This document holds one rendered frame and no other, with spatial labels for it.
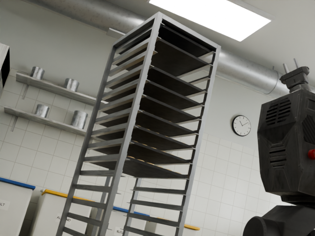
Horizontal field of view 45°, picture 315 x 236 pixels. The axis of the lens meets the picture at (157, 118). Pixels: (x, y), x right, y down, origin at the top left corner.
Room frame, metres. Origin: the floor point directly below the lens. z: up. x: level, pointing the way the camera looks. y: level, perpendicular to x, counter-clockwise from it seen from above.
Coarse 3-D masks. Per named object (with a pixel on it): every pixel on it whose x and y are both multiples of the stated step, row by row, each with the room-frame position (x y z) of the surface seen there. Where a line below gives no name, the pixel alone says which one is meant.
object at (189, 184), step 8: (216, 56) 2.15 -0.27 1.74; (216, 64) 2.16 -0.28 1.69; (208, 80) 2.17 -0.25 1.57; (208, 96) 2.16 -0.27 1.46; (208, 104) 2.16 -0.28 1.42; (200, 128) 2.15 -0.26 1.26; (200, 136) 2.16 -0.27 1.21; (200, 144) 2.16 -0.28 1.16; (192, 152) 2.17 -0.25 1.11; (192, 168) 2.15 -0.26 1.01; (192, 176) 2.16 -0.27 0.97; (192, 184) 2.16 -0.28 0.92; (184, 200) 2.16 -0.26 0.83; (184, 208) 2.15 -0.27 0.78; (184, 216) 2.16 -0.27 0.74; (184, 224) 2.16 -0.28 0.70; (176, 232) 2.17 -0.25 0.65
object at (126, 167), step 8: (128, 160) 2.00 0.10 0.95; (136, 160) 2.00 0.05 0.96; (112, 168) 2.50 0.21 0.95; (128, 168) 2.31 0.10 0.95; (136, 168) 2.23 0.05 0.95; (144, 168) 2.15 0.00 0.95; (152, 168) 2.08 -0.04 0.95; (160, 168) 2.07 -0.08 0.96; (136, 176) 2.62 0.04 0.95; (144, 176) 2.51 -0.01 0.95; (152, 176) 2.41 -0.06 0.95; (160, 176) 2.32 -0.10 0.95; (168, 176) 2.24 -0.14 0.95; (176, 176) 2.16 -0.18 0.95; (184, 176) 2.15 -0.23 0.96
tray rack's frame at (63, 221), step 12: (144, 24) 2.07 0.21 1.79; (168, 24) 2.01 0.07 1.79; (180, 24) 2.01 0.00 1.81; (132, 36) 2.26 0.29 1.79; (192, 36) 2.07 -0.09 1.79; (216, 48) 2.15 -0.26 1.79; (108, 60) 2.48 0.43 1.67; (108, 72) 2.48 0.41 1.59; (96, 108) 2.48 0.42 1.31; (84, 144) 2.47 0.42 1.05; (84, 156) 2.49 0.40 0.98; (72, 180) 2.49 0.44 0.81; (108, 180) 2.61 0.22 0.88; (72, 192) 2.48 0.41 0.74; (132, 204) 2.69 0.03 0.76; (96, 216) 2.60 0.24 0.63; (60, 228) 2.48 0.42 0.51; (96, 228) 2.61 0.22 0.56
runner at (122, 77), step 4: (136, 68) 2.10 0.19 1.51; (140, 68) 2.05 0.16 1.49; (128, 72) 2.19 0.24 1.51; (132, 72) 2.14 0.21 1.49; (136, 72) 2.10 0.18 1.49; (140, 72) 2.09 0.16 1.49; (120, 76) 2.29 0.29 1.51; (124, 76) 2.23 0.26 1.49; (128, 76) 2.20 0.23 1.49; (132, 76) 2.19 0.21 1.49; (112, 80) 2.39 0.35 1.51; (116, 80) 2.33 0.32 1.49; (120, 80) 2.30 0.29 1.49; (124, 80) 2.28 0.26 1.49; (108, 84) 2.44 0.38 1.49; (112, 84) 2.42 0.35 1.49
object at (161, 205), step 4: (132, 200) 2.69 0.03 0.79; (136, 200) 2.63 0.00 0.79; (140, 200) 2.59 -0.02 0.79; (136, 204) 2.61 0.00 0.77; (140, 204) 2.52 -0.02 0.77; (144, 204) 2.53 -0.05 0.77; (148, 204) 2.49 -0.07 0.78; (152, 204) 2.44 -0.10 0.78; (156, 204) 2.40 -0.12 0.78; (160, 204) 2.36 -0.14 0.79; (164, 204) 2.32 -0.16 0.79; (168, 204) 2.28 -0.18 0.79; (164, 208) 2.31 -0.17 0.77; (168, 208) 2.23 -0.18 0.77; (172, 208) 2.24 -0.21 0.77; (176, 208) 2.20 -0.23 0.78; (180, 208) 2.17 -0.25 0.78
